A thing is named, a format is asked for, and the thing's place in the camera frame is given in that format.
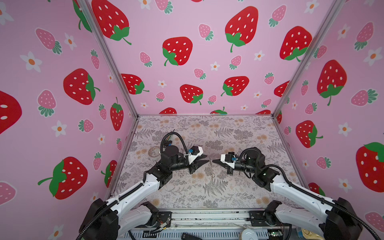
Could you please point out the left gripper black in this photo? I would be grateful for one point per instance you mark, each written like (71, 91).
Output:
(193, 167)

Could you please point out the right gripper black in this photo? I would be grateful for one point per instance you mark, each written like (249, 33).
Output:
(229, 170)

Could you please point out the key with blue tag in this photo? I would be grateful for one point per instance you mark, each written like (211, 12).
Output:
(212, 169)

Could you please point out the grey perforated metal ring disc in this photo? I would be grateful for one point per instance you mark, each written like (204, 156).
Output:
(154, 152)

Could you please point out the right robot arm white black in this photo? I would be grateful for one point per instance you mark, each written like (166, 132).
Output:
(329, 218)

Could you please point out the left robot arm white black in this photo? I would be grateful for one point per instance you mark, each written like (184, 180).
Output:
(107, 220)

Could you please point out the white round puck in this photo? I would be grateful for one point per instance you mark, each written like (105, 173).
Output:
(248, 234)

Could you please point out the black device at front edge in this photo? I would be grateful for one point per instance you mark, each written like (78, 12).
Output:
(186, 236)

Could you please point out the green circuit board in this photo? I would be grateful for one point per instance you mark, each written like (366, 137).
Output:
(275, 235)

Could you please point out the gold computer mouse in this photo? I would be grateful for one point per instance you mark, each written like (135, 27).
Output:
(308, 235)

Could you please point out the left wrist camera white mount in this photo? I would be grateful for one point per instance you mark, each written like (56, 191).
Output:
(194, 151)

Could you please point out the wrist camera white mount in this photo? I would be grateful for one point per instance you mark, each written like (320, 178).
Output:
(194, 151)
(229, 158)

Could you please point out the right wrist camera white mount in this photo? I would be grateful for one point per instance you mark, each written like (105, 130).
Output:
(229, 158)

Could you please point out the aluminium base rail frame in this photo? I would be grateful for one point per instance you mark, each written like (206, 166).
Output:
(207, 224)

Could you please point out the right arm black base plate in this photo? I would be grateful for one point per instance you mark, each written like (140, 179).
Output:
(262, 219)

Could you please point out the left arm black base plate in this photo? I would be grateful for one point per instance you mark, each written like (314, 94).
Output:
(158, 219)

